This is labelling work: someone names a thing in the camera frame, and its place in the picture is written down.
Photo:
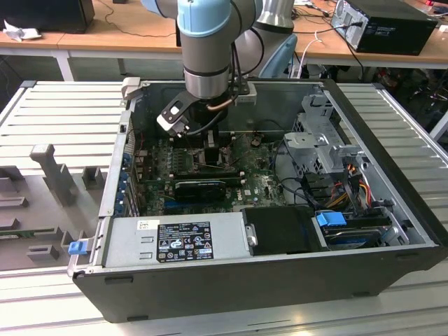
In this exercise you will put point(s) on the black graphics card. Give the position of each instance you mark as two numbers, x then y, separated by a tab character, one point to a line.
199	192

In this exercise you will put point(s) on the grey parts rack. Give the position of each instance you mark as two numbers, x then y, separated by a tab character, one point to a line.
35	196

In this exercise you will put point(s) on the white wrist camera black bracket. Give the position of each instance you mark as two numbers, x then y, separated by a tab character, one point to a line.
171	115

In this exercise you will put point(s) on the blue case latch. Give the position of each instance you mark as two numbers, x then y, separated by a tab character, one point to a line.
77	248

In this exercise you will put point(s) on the grey power supply unit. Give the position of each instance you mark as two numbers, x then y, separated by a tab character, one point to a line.
122	245

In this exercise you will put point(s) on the pale blue teach pendant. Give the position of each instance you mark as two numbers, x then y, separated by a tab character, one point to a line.
280	56

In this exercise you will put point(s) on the CPU socket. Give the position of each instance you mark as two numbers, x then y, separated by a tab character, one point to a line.
197	161

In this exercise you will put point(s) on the large black box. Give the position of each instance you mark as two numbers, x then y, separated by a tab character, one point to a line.
45	14

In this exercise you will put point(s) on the hard disk in blue carrier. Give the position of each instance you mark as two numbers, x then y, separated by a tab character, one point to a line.
330	220

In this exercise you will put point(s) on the crumpled white paper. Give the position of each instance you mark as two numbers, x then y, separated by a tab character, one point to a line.
21	33

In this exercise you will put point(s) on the green motherboard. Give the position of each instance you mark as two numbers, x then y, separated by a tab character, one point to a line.
259	189

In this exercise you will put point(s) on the white metal frame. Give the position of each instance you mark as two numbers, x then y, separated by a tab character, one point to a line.
441	127

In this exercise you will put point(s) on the black computer tower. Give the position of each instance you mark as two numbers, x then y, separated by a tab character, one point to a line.
178	38

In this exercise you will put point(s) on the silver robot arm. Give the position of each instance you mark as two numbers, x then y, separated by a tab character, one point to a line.
206	49

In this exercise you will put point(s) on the black RAM slots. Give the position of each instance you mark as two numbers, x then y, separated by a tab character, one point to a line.
210	175
194	141

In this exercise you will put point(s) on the black PC case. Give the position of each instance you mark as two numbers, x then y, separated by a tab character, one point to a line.
210	294

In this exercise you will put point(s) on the silver metal drive cage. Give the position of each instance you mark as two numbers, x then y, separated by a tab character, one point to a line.
304	140

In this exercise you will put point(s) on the green RAM stick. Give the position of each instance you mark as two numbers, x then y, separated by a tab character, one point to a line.
17	234

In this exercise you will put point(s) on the wooden desk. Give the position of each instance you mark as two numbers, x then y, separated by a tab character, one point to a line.
105	38

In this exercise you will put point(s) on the round coin cell battery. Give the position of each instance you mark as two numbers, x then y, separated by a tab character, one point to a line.
255	141

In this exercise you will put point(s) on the black desktop computer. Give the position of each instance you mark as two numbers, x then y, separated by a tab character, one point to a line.
395	31

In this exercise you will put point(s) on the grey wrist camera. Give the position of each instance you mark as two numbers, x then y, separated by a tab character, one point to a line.
246	96

